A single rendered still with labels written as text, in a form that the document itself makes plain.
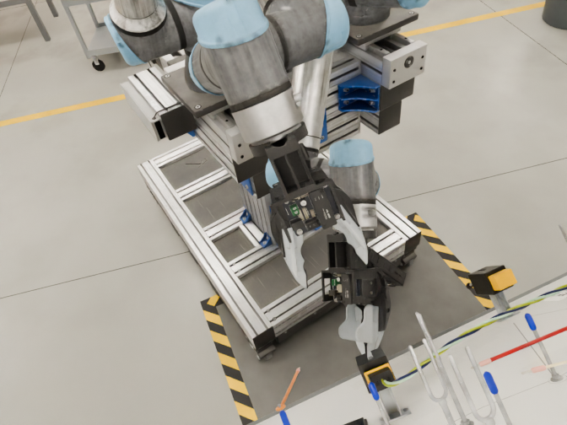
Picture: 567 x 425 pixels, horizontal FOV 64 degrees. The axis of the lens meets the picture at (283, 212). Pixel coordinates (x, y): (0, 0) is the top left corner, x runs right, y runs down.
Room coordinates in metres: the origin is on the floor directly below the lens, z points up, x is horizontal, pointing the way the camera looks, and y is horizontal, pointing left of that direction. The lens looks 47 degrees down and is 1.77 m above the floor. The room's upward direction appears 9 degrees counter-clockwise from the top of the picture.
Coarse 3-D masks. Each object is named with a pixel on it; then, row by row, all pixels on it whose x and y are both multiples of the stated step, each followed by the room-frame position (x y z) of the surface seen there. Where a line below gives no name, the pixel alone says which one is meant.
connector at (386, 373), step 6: (378, 366) 0.26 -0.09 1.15; (378, 372) 0.25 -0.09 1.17; (384, 372) 0.24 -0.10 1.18; (390, 372) 0.24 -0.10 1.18; (372, 378) 0.24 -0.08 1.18; (378, 378) 0.24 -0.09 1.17; (384, 378) 0.24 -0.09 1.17; (390, 378) 0.23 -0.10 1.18; (378, 384) 0.23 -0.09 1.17; (378, 390) 0.22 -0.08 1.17
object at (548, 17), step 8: (552, 0) 3.14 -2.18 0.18; (560, 0) 3.07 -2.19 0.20; (544, 8) 3.22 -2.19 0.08; (552, 8) 3.12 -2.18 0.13; (560, 8) 3.06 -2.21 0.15; (544, 16) 3.18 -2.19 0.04; (552, 16) 3.10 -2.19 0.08; (560, 16) 3.05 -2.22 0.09; (552, 24) 3.09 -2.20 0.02; (560, 24) 3.04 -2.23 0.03
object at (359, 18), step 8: (352, 8) 1.25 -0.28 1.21; (360, 8) 1.25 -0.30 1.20; (368, 8) 1.24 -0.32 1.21; (376, 8) 1.24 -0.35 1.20; (384, 8) 1.25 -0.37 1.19; (352, 16) 1.25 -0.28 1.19; (360, 16) 1.25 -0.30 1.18; (368, 16) 1.23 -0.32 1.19; (376, 16) 1.23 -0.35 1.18; (384, 16) 1.24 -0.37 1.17; (352, 24) 1.24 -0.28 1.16; (360, 24) 1.23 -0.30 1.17; (368, 24) 1.23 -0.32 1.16
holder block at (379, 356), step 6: (378, 348) 0.30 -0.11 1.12; (372, 354) 0.29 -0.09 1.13; (378, 354) 0.28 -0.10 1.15; (384, 354) 0.27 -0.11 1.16; (360, 360) 0.28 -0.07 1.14; (366, 360) 0.27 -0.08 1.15; (372, 360) 0.27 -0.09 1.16; (378, 360) 0.27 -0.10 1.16; (384, 360) 0.27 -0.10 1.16; (360, 366) 0.26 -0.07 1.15; (366, 366) 0.26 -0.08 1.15; (372, 366) 0.26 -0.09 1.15; (390, 366) 0.26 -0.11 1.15; (360, 372) 0.26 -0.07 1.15; (366, 384) 0.24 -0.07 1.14
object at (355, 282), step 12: (336, 240) 0.46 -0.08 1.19; (336, 252) 0.44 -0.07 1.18; (348, 252) 0.44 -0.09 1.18; (336, 264) 0.43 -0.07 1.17; (348, 264) 0.43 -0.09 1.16; (360, 264) 0.44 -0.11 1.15; (324, 276) 0.43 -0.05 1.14; (336, 276) 0.43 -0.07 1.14; (348, 276) 0.40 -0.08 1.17; (360, 276) 0.40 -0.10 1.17; (372, 276) 0.41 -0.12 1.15; (384, 276) 0.42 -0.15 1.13; (324, 288) 0.42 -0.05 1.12; (336, 288) 0.41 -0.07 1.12; (348, 288) 0.39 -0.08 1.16; (360, 288) 0.39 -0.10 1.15; (372, 288) 0.40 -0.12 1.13; (324, 300) 0.40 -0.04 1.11; (336, 300) 0.40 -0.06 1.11; (348, 300) 0.38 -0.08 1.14; (360, 300) 0.37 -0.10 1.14; (372, 300) 0.39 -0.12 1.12
